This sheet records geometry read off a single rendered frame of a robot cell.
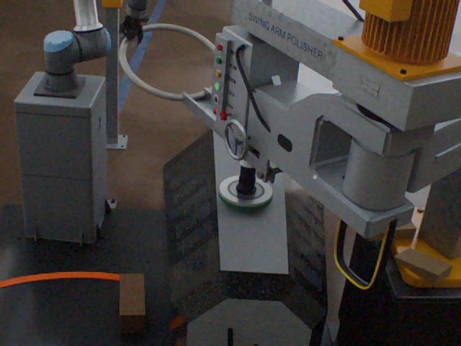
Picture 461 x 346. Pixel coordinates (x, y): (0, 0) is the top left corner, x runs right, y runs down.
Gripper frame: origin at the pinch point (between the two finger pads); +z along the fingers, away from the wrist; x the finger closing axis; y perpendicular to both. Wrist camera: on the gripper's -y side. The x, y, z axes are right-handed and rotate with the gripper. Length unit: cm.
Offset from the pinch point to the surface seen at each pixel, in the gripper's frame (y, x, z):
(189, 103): 19.6, 44.8, -9.4
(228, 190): 41, 81, -3
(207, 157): 13, 59, 20
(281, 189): 20, 96, 2
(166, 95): 21.1, 34.3, -7.2
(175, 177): 20, 50, 38
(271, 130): 48, 87, -50
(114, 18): -83, -62, 70
